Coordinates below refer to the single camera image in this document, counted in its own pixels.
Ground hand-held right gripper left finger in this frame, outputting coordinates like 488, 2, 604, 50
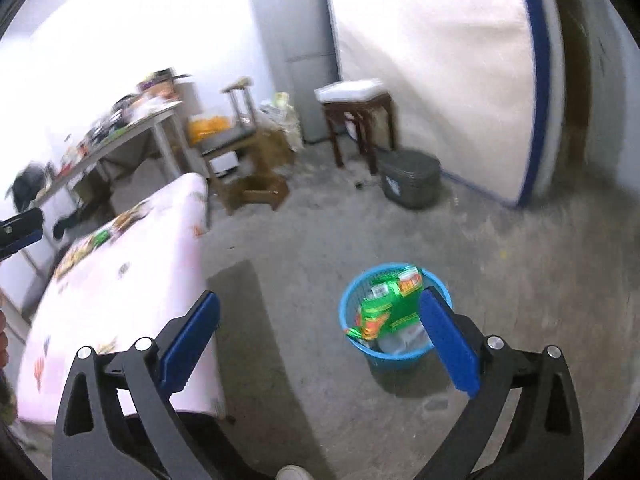
51, 290, 236, 480

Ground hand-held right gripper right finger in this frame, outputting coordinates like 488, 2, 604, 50
415, 286, 586, 480

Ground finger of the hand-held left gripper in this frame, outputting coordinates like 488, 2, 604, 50
0, 208, 45, 261

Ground blue plastic mesh waste basket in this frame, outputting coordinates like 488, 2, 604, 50
339, 262, 454, 372

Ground green potato chip bag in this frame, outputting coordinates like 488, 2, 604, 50
345, 265, 426, 343

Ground black cloth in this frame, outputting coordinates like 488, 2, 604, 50
52, 205, 101, 238

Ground yellow snack packet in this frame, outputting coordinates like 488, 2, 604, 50
67, 239, 97, 263
53, 255, 81, 282

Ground table with pink cloth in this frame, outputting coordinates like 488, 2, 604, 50
17, 172, 226, 423

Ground gold foil wrapper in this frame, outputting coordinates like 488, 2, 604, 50
112, 202, 151, 233

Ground grey desk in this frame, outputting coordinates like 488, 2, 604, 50
30, 101, 193, 211

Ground grey rice cooker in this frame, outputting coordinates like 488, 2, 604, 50
377, 149, 443, 210

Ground brown wooden crate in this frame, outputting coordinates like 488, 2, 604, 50
220, 152, 292, 215

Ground pile of desk clutter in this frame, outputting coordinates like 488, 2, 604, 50
60, 67, 193, 171

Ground wooden chair with black seat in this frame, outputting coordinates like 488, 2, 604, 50
195, 77, 261, 181

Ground yellow plastic bag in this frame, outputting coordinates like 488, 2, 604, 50
187, 115, 231, 143

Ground white and green bag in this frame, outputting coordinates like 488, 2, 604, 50
260, 92, 301, 133

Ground dark wooden stool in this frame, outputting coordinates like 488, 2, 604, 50
320, 91, 398, 175

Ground flat white box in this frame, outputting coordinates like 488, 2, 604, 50
314, 79, 390, 103

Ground beige mattress with blue edge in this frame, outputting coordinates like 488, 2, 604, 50
330, 0, 566, 208

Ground grey refrigerator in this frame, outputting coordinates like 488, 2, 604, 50
250, 0, 343, 145

